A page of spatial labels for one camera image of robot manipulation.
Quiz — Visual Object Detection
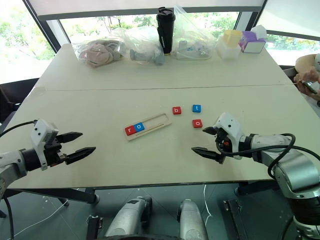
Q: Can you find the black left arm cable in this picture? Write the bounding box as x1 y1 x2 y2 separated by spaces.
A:
0 120 38 139

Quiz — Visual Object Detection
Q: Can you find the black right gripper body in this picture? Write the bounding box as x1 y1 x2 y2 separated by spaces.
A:
214 127 238 158

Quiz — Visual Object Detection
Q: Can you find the black metal floor bracket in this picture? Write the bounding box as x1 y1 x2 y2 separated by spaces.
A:
222 198 249 240
85 214 104 240

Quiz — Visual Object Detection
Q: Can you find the dark smartphone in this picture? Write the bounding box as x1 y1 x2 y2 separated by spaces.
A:
299 80 319 96

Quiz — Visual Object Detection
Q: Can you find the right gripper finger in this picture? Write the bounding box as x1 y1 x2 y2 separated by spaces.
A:
190 146 226 165
202 125 220 138

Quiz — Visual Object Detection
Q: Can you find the blue letter tile o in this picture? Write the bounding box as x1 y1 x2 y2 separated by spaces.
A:
133 121 146 133

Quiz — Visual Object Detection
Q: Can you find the plastic bag with grey parts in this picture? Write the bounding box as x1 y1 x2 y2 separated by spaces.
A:
111 26 166 66

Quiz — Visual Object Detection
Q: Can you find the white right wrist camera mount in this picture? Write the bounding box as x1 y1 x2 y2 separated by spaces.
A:
212 111 248 161

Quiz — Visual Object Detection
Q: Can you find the plastic bag with white parts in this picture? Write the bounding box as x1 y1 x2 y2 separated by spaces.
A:
172 4 219 61

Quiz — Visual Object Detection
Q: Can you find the red letter tile r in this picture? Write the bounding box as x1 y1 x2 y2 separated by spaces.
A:
124 125 137 137

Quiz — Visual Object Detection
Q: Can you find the bystander's bare hand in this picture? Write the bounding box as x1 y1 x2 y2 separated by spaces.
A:
293 67 320 95

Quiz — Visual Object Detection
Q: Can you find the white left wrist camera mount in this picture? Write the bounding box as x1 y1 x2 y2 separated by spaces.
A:
29 119 60 171

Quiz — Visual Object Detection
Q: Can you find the black window frame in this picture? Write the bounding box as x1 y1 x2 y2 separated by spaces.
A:
21 0 320 54

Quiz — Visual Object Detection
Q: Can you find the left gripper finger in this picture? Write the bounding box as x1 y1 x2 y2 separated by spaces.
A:
56 131 84 145
64 146 97 166

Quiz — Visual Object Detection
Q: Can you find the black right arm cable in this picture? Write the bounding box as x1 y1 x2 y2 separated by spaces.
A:
215 133 320 181

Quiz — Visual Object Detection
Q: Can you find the wooden letter tray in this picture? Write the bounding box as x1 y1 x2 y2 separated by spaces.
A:
124 112 173 142

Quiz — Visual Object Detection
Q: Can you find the black table leg frame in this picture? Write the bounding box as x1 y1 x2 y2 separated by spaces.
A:
4 187 101 205

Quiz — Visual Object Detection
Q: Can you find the plastic bag with pink plush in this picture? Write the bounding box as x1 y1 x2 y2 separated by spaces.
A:
76 39 126 68

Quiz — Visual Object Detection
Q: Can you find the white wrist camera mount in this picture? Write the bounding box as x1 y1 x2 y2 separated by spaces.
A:
212 111 248 161
29 119 60 171

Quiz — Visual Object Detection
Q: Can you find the white and yellow plastic container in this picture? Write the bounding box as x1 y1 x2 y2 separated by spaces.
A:
215 29 243 60

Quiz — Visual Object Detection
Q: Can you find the silver rounded robot leg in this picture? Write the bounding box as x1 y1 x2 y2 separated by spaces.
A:
104 195 153 238
177 198 210 240

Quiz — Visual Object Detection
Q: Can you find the white floor cable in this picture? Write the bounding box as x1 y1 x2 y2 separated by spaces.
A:
11 199 70 239
203 184 214 227

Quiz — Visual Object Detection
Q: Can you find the black office chair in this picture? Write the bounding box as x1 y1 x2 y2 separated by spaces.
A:
0 77 40 127

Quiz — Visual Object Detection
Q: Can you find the purple tissue box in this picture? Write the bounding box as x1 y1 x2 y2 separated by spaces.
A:
238 25 267 54

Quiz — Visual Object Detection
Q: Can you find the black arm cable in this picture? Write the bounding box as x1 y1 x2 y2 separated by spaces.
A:
215 133 320 181
0 120 38 139

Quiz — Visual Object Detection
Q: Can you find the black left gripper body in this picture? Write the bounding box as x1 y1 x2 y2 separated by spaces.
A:
43 134 68 168

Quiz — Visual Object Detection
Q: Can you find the black travel tumbler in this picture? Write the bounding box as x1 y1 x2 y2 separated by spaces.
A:
155 6 177 55

